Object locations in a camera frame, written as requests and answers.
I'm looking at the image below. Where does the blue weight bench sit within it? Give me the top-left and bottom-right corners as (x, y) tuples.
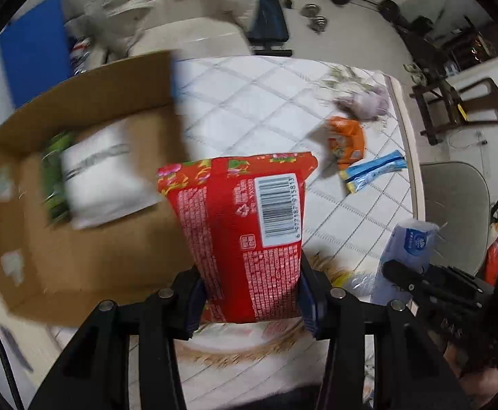
(248, 0), (295, 57)

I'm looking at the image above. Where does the red snack packet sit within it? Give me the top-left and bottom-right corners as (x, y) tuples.
(157, 151), (320, 325)

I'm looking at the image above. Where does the person's right forearm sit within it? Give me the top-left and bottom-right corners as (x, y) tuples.
(443, 346), (498, 410)

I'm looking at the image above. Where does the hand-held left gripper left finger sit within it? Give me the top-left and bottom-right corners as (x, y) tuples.
(29, 266), (207, 410)

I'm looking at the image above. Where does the dark wooden chair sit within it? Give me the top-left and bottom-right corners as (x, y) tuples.
(410, 76), (498, 146)

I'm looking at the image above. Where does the silver dumbbell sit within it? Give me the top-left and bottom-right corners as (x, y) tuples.
(301, 3), (331, 33)

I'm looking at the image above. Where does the beige sofa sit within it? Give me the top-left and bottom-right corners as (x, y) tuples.
(60, 0), (271, 63)

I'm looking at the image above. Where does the green snack packet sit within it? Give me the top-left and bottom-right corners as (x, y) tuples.
(40, 130), (80, 226)

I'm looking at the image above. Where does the clear yellow plastic packet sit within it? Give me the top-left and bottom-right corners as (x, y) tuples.
(342, 270), (378, 296)

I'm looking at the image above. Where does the light blue tissue pack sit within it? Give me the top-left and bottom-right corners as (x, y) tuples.
(370, 219), (441, 307)

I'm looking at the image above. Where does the white tissue pack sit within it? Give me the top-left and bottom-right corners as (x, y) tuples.
(60, 120), (165, 230)

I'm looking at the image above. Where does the grey chair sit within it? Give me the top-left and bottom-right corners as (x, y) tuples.
(419, 161), (491, 276)

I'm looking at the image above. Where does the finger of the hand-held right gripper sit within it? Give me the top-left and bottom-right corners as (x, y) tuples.
(381, 260), (485, 309)

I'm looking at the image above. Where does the white quilted table cover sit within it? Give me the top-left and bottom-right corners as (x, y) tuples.
(50, 57), (426, 410)

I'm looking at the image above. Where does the pale purple packet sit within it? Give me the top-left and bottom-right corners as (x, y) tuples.
(333, 84), (391, 121)

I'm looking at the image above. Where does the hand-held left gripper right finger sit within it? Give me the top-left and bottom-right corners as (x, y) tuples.
(301, 260), (471, 410)

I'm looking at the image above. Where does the cardboard box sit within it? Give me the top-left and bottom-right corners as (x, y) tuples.
(0, 49), (190, 329)

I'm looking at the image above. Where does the orange snack packet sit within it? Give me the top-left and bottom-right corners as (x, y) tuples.
(326, 116), (368, 170)

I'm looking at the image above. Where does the black barbell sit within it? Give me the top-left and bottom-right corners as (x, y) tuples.
(326, 0), (403, 24)

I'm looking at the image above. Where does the blue and yellow packet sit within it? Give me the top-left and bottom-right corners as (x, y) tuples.
(338, 149), (407, 197)

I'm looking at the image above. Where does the blue mat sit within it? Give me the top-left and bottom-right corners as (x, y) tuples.
(0, 0), (75, 108)

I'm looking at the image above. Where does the black cable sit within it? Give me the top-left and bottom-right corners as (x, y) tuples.
(0, 297), (24, 410)

